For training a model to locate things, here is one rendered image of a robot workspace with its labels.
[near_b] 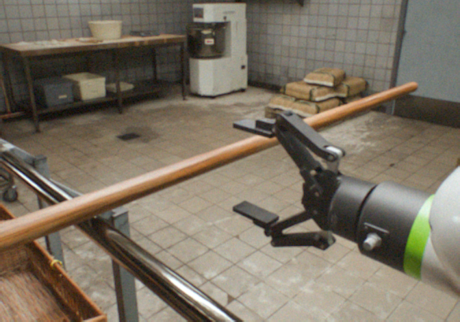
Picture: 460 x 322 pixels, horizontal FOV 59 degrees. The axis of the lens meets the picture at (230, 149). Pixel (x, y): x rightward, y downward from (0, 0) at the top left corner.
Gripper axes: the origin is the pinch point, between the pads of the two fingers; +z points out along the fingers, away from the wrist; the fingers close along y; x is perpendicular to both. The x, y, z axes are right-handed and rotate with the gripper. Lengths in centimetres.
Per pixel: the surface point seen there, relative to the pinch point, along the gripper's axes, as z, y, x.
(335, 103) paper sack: 195, 93, 373
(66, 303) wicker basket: 60, 57, -8
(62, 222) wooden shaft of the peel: 4.2, 0.0, -26.2
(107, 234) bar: 1.1, 1.9, -22.5
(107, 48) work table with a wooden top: 413, 35, 213
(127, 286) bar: 40, 45, 1
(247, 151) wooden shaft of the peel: 4.3, -0.1, 5.5
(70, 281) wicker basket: 53, 46, -8
